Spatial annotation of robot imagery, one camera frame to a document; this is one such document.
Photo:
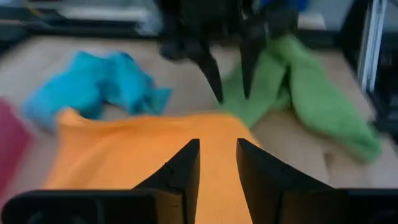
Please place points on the red plastic tray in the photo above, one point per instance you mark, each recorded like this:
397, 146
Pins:
9, 140

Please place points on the orange microfiber towel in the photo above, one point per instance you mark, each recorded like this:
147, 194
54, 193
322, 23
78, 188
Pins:
124, 149

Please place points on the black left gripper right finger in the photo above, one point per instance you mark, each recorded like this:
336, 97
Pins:
295, 205

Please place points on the bright green microfiber towel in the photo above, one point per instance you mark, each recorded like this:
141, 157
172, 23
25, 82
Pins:
320, 102

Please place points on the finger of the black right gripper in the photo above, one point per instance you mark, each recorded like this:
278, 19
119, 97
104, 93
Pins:
211, 71
248, 62

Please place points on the blue microfiber towel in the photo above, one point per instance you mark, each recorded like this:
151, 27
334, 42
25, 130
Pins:
87, 84

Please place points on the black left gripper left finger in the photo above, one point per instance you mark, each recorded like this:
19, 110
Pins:
124, 208

